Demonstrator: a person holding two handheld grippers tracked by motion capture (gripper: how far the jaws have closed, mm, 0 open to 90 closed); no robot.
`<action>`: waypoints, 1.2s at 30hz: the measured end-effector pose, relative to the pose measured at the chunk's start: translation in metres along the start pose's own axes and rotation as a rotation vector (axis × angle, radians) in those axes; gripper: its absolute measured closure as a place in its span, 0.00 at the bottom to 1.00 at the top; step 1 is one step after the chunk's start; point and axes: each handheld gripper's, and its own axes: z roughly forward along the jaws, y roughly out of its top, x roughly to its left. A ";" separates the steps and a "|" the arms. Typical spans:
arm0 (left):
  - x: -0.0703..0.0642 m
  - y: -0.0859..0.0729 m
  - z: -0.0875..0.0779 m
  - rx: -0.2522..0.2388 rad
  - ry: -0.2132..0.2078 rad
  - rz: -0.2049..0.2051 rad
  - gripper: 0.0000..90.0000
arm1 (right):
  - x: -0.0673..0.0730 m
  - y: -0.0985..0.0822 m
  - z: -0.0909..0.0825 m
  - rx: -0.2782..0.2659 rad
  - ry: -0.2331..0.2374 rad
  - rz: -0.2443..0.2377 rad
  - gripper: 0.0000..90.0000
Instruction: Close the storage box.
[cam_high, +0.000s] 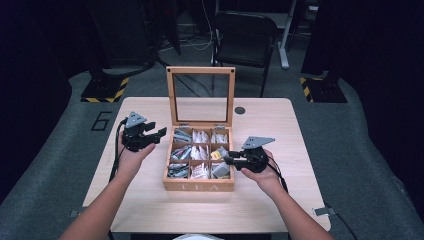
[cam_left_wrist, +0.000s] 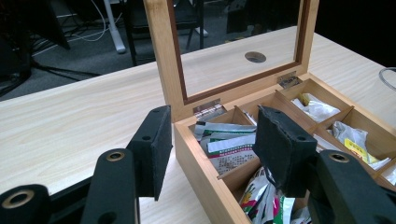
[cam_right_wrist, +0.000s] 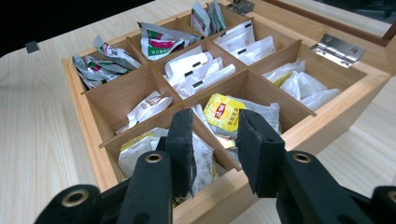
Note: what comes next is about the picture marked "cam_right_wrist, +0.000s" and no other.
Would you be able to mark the white yellow tea packet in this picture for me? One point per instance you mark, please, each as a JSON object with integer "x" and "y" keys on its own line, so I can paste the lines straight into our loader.
{"x": 140, "y": 152}

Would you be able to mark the white crumpled tea bag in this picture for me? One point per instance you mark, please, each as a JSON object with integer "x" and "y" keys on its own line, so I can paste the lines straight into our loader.
{"x": 311, "y": 91}
{"x": 285, "y": 73}

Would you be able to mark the wooden tea box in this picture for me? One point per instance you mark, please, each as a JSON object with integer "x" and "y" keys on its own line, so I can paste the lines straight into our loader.
{"x": 342, "y": 102}

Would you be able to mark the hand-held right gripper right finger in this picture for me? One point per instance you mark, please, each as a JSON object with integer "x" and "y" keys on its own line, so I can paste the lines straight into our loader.
{"x": 261, "y": 155}

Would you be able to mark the grey tape piece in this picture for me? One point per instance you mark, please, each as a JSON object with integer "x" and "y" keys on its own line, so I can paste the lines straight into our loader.
{"x": 32, "y": 46}

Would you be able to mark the pile of white paper tea packets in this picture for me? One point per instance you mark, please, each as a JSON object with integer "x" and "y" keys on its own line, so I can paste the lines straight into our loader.
{"x": 193, "y": 67}

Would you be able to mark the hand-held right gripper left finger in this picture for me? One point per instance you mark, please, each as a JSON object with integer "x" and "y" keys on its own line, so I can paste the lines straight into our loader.
{"x": 149, "y": 186}

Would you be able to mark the silver metal box hinge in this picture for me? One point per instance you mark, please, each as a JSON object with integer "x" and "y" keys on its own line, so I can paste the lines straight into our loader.
{"x": 339, "y": 49}
{"x": 241, "y": 6}

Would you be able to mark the yellow label tea bag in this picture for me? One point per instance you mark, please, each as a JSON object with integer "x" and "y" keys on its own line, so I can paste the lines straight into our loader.
{"x": 222, "y": 113}

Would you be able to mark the pile of silver green tea packets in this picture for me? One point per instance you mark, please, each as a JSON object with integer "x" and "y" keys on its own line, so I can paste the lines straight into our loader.
{"x": 157, "y": 43}

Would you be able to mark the white brown print tea packet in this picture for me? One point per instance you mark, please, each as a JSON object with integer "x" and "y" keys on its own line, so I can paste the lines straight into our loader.
{"x": 149, "y": 107}

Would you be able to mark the grey paper tea bag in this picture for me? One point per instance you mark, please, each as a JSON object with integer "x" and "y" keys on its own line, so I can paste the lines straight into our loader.
{"x": 264, "y": 112}

